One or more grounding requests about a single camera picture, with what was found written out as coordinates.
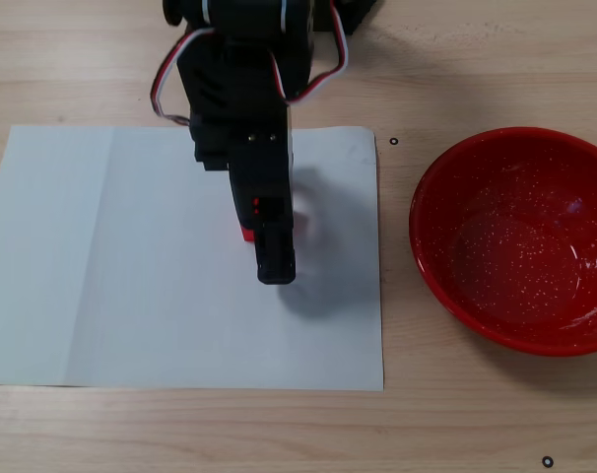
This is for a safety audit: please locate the white paper sheet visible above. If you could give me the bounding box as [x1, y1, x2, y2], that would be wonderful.
[0, 125, 386, 394]

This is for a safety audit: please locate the red speckled bowl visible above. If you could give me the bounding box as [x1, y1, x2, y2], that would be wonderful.
[409, 126, 597, 358]

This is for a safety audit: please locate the thin servo wire cable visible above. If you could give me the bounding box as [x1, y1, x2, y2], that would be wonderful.
[270, 0, 353, 105]
[149, 27, 217, 127]

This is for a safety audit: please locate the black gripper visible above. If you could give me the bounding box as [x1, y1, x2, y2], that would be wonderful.
[176, 42, 299, 287]

